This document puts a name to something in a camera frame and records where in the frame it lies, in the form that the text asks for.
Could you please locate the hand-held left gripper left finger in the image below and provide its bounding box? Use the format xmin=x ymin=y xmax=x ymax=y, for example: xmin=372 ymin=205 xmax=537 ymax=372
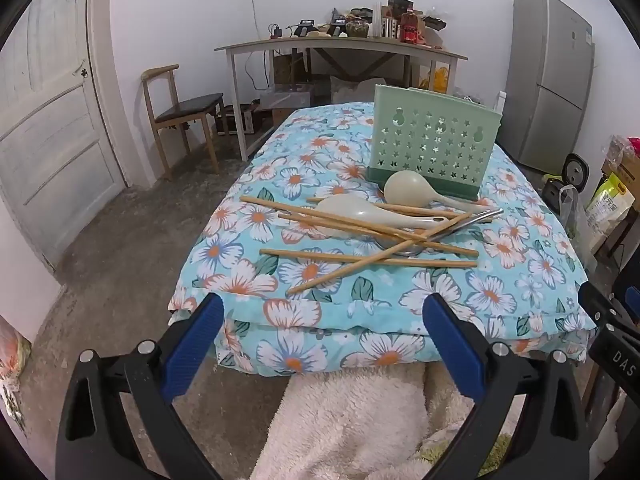
xmin=56 ymin=292 xmax=226 ymax=480

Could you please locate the floral blue blanket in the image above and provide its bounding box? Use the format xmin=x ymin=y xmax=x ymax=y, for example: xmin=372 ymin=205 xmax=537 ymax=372
xmin=167 ymin=102 xmax=598 ymax=376

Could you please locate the grey pillow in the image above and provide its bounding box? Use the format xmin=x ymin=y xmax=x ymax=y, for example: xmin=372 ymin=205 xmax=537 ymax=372
xmin=330 ymin=76 xmax=388 ymax=106

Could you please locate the grey refrigerator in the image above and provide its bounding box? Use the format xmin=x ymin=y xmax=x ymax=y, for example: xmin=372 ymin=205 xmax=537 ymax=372
xmin=501 ymin=0 xmax=596 ymax=176

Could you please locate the yellow-green sack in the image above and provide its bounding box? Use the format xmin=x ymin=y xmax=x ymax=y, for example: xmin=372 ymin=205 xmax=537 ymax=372
xmin=585 ymin=172 xmax=633 ymax=241

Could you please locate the beige plastic spoon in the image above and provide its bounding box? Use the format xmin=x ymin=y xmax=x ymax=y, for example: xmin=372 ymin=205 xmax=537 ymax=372
xmin=383 ymin=170 xmax=496 ymax=213
xmin=312 ymin=195 xmax=449 ymax=238

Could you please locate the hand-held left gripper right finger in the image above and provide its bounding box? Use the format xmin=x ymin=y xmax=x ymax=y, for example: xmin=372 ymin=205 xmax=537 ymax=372
xmin=422 ymin=292 xmax=591 ymax=480

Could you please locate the white table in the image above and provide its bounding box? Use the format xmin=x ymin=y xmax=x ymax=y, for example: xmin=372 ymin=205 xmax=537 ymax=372
xmin=215 ymin=37 xmax=468 ymax=161

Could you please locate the clear plastic box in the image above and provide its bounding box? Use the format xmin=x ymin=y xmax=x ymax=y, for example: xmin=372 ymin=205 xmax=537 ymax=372
xmin=259 ymin=85 xmax=316 ymax=110

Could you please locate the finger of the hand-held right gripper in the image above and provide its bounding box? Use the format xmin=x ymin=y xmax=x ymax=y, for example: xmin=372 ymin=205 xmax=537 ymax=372
xmin=580 ymin=282 xmax=628 ymax=332

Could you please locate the toaster oven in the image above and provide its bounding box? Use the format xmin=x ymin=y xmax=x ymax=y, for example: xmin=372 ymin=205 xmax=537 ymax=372
xmin=216 ymin=104 xmax=261 ymax=136

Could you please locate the white fluffy blanket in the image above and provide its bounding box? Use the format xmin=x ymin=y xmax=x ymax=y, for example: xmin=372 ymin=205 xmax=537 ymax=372
xmin=250 ymin=360 xmax=506 ymax=480

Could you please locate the red bottle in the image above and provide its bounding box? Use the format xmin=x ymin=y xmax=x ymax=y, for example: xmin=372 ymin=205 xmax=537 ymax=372
xmin=400 ymin=7 xmax=421 ymax=43

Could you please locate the yellow plastic bag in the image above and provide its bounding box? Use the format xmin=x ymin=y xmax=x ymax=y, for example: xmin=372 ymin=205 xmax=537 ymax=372
xmin=422 ymin=62 xmax=451 ymax=93

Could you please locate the wooden chair with dark seat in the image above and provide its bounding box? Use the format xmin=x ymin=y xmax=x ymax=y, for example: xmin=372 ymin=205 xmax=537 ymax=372
xmin=141 ymin=64 xmax=226 ymax=181

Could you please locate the printed plastic bag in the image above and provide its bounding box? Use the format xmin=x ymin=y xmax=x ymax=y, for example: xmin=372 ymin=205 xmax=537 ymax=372
xmin=0 ymin=315 xmax=31 ymax=431

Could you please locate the metal spoon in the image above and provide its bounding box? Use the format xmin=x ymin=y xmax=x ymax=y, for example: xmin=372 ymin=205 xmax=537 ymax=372
xmin=377 ymin=208 xmax=503 ymax=257
xmin=400 ymin=215 xmax=496 ymax=256

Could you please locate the green plastic utensil holder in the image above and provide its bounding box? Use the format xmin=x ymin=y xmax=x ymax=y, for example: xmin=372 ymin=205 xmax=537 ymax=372
xmin=366 ymin=84 xmax=502 ymax=200

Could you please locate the clear plastic bag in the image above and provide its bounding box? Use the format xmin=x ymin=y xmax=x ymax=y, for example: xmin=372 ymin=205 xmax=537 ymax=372
xmin=557 ymin=185 xmax=596 ymax=261

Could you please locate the white panel door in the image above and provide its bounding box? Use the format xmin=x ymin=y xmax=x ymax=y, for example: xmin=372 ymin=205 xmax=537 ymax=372
xmin=0 ymin=0 xmax=128 ymax=271

